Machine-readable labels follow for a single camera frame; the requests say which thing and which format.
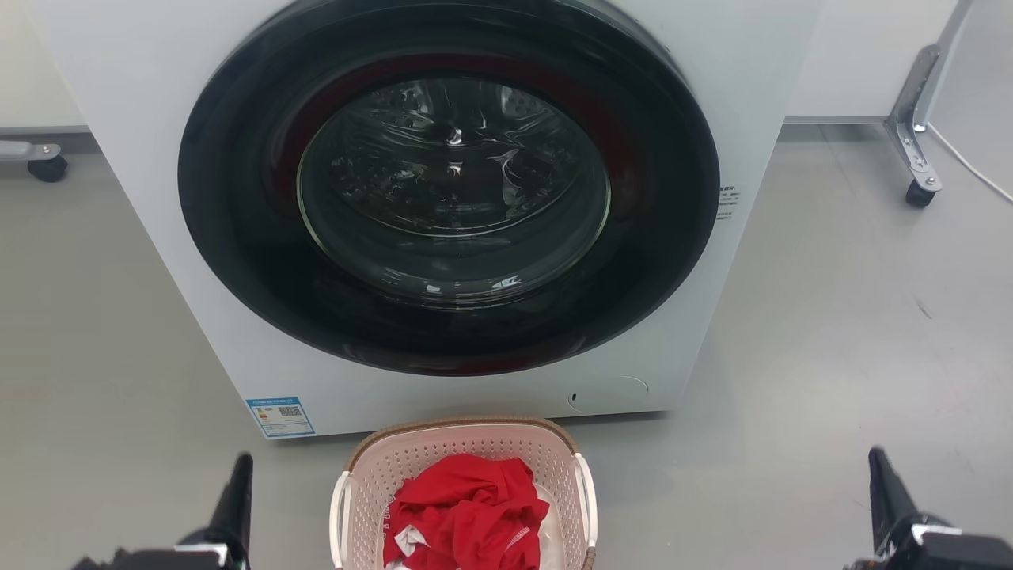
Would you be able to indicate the white partition panel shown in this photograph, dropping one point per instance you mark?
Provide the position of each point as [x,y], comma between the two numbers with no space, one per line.
[981,71]

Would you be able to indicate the round black washer door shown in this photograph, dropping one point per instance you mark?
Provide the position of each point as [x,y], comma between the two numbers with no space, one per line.
[237,237]

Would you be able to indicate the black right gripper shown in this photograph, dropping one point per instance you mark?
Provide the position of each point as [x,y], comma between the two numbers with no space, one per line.
[950,550]

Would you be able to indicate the white front-load washing machine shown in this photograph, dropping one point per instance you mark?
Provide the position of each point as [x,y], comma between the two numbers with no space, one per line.
[142,158]

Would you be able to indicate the blue energy label sticker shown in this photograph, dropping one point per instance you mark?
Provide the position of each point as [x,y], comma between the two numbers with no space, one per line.
[280,416]

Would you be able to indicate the black caster wheel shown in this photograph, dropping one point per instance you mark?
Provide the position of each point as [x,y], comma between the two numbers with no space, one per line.
[920,195]
[48,169]

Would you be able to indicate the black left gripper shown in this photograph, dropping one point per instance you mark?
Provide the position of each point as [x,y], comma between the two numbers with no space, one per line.
[158,560]

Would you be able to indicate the small text label sticker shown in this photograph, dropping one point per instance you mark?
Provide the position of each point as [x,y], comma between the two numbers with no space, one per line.
[727,203]

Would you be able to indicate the beige perforated plastic laundry basket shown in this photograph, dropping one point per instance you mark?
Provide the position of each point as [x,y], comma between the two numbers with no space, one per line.
[443,445]

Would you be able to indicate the tall grey metal bracket leg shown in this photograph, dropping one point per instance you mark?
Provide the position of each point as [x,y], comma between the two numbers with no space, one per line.
[912,119]

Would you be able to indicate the short grey metal leg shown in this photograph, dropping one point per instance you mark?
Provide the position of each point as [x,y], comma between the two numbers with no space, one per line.
[28,150]

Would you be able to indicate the red garment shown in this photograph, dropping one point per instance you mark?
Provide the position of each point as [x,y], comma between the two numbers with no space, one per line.
[467,507]

